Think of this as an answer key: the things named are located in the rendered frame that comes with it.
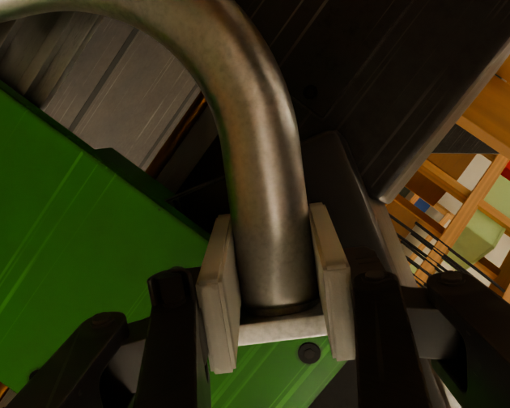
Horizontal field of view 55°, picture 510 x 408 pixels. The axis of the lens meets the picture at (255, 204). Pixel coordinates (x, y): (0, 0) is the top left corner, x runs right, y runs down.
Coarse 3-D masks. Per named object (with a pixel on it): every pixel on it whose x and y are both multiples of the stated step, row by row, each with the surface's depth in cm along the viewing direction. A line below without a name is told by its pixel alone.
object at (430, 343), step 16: (352, 256) 16; (368, 256) 16; (352, 272) 15; (416, 288) 13; (352, 304) 14; (416, 304) 12; (432, 304) 12; (416, 320) 12; (432, 320) 12; (416, 336) 12; (432, 336) 12; (448, 336) 12; (432, 352) 12; (448, 352) 12; (464, 352) 12
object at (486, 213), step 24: (432, 168) 331; (456, 168) 346; (504, 168) 351; (432, 192) 361; (456, 192) 327; (480, 192) 322; (504, 192) 337; (408, 216) 312; (456, 216) 307; (480, 216) 321; (504, 216) 320; (456, 240) 303; (480, 240) 313; (432, 264) 284; (456, 264) 288; (480, 264) 351; (504, 264) 353; (504, 288) 288
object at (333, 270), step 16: (320, 208) 19; (320, 224) 17; (320, 240) 16; (336, 240) 15; (320, 256) 15; (336, 256) 14; (320, 272) 16; (336, 272) 14; (320, 288) 17; (336, 288) 14; (336, 304) 14; (336, 320) 14; (352, 320) 14; (336, 336) 14; (352, 336) 14; (336, 352) 14; (352, 352) 14
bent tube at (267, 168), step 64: (0, 0) 17; (64, 0) 18; (128, 0) 17; (192, 0) 17; (192, 64) 18; (256, 64) 17; (256, 128) 17; (256, 192) 17; (256, 256) 18; (256, 320) 17; (320, 320) 17
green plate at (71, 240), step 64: (0, 128) 21; (64, 128) 22; (0, 192) 21; (64, 192) 21; (128, 192) 21; (0, 256) 22; (64, 256) 22; (128, 256) 21; (192, 256) 21; (0, 320) 22; (64, 320) 22; (128, 320) 22; (256, 384) 22; (320, 384) 22
